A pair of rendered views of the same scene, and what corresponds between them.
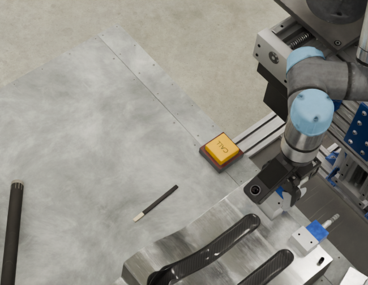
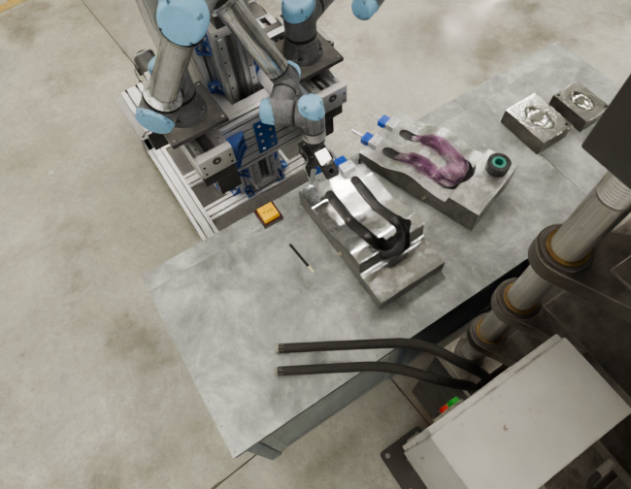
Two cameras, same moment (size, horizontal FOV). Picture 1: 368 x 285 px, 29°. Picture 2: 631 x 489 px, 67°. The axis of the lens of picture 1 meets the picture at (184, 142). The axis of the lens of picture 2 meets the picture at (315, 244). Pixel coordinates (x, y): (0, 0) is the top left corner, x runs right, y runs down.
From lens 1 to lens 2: 87 cm
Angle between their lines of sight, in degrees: 34
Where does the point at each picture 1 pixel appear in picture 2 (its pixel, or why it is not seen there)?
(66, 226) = (313, 315)
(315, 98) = (306, 101)
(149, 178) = (282, 261)
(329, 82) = (288, 97)
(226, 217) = (325, 209)
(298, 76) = (282, 112)
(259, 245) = (347, 192)
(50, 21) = (49, 392)
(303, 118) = (319, 109)
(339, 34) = (215, 114)
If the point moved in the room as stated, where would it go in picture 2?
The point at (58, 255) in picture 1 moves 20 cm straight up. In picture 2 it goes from (335, 321) to (333, 300)
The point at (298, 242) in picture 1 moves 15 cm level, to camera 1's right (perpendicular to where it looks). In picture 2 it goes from (348, 169) to (356, 136)
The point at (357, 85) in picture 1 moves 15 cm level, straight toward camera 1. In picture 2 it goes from (292, 83) to (335, 102)
